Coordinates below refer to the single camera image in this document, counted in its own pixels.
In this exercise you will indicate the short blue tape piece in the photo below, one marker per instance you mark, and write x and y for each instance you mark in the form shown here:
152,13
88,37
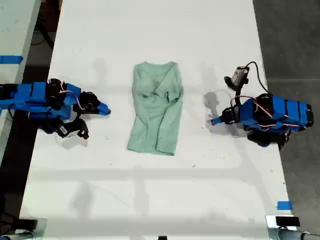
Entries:
285,205

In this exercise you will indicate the grey black camera box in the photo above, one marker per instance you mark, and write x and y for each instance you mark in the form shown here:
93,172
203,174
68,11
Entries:
239,74

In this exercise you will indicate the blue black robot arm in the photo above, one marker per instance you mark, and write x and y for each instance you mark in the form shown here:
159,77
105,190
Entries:
30,97
287,112

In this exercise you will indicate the grey metal tube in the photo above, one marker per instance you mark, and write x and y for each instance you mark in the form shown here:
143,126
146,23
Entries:
295,234
17,236

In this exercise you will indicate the small black box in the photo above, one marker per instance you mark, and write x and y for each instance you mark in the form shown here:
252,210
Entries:
287,221
28,223

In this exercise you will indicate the black camera stalk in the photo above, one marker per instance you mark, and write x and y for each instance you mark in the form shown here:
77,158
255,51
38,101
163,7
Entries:
235,86

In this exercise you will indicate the long blue tape strip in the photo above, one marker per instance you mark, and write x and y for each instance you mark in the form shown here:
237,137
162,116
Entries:
11,59

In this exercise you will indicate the white side table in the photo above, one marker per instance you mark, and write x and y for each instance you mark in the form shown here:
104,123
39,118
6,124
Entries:
15,37

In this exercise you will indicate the small black clip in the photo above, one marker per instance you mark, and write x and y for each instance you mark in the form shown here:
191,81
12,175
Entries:
162,238

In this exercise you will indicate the black camera box, white label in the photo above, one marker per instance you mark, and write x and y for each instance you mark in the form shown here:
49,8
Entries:
67,131

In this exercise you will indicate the pale green T-shirt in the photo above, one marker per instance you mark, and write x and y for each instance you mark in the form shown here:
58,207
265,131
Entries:
156,112

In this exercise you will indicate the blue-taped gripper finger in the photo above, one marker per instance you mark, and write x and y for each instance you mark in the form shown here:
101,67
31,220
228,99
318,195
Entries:
93,99
222,120
228,112
100,111

